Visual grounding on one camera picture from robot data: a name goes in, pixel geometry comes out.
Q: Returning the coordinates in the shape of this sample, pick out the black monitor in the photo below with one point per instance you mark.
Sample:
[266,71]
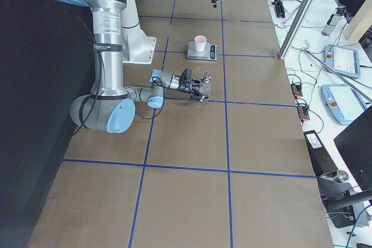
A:
[354,146]

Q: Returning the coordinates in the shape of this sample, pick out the grey handheld device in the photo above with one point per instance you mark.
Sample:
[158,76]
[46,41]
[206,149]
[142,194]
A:
[336,16]

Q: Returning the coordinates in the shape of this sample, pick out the black folded tripod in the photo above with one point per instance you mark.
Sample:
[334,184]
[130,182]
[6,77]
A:
[279,8]

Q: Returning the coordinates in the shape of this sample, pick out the black box with white label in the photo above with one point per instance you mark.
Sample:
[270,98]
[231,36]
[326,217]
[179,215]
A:
[321,160]

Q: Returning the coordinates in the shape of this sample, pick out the orange black connector block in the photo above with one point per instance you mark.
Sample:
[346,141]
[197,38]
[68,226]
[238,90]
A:
[296,90]
[303,112]

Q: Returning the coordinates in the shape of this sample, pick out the pink paper cup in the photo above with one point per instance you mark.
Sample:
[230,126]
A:
[200,43]

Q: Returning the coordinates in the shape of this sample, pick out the digital kitchen scale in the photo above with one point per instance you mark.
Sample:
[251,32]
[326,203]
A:
[209,53]

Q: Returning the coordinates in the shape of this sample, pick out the blue teach pendant far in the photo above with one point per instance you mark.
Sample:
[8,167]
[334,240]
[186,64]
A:
[343,60]

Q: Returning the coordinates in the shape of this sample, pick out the blue teach pendant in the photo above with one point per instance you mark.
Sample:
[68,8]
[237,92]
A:
[344,104]
[343,60]

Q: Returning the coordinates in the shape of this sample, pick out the blue teach pendant near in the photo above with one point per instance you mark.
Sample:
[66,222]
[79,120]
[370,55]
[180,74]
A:
[344,104]

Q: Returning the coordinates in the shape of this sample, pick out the glass sauce bottle metal spout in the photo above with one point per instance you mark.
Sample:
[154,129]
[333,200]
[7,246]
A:
[205,86]

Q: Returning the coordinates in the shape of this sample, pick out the orange black connector block near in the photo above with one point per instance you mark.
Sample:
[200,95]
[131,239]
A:
[303,112]

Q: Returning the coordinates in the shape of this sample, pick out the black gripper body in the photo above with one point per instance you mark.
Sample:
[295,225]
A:
[185,86]

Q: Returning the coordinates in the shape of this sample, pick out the aluminium frame post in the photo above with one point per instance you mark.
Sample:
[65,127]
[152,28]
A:
[295,27]

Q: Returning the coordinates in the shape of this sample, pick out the orange black connector block far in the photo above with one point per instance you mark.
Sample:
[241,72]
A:
[296,90]

